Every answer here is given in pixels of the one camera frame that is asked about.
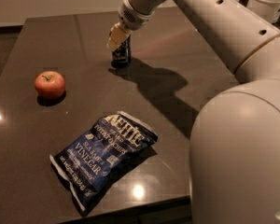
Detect red apple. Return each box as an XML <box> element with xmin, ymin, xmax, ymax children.
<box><xmin>35</xmin><ymin>71</ymin><xmax>65</xmax><ymax>100</ymax></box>

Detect blue kettle chip bag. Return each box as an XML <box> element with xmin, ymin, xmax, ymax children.
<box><xmin>49</xmin><ymin>111</ymin><xmax>158</xmax><ymax>211</ymax></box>

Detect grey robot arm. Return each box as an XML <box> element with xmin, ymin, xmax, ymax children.
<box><xmin>107</xmin><ymin>0</ymin><xmax>280</xmax><ymax>224</ymax></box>

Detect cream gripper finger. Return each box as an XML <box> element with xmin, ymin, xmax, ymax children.
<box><xmin>106</xmin><ymin>22</ymin><xmax>131</xmax><ymax>51</ymax></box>

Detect blue pepsi can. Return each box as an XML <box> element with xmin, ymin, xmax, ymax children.
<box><xmin>111</xmin><ymin>37</ymin><xmax>132</xmax><ymax>68</ymax></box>

